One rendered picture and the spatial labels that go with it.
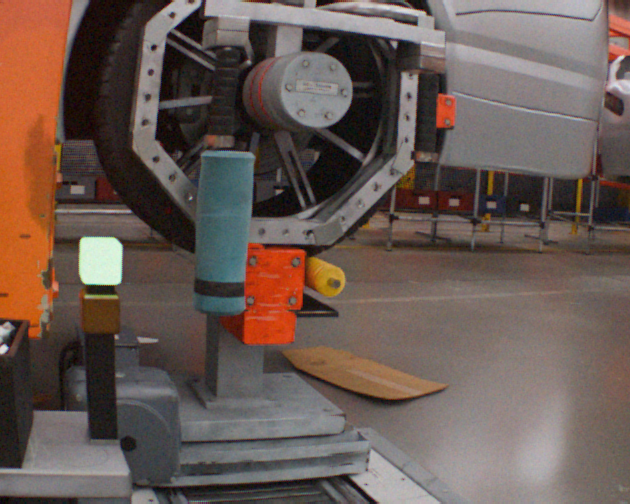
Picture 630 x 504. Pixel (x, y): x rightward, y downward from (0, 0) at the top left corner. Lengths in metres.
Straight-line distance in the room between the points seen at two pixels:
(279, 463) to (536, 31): 1.14
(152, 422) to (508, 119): 1.05
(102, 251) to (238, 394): 0.92
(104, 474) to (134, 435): 0.40
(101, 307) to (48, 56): 0.31
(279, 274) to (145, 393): 0.40
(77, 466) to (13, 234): 0.29
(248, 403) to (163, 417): 0.48
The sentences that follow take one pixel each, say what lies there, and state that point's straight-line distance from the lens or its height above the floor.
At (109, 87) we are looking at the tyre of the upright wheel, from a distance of 1.38.
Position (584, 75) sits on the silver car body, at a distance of 1.91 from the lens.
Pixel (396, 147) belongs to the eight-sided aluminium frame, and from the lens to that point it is 1.46.
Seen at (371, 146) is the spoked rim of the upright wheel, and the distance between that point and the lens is 1.53.
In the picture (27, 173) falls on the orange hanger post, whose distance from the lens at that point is 0.86.
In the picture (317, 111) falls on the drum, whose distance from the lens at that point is 1.23.
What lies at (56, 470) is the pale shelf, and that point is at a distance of 0.72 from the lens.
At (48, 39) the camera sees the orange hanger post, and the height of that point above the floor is 0.87.
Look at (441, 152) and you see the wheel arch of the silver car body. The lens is 1.63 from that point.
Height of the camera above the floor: 0.76
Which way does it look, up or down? 8 degrees down
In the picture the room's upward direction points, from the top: 4 degrees clockwise
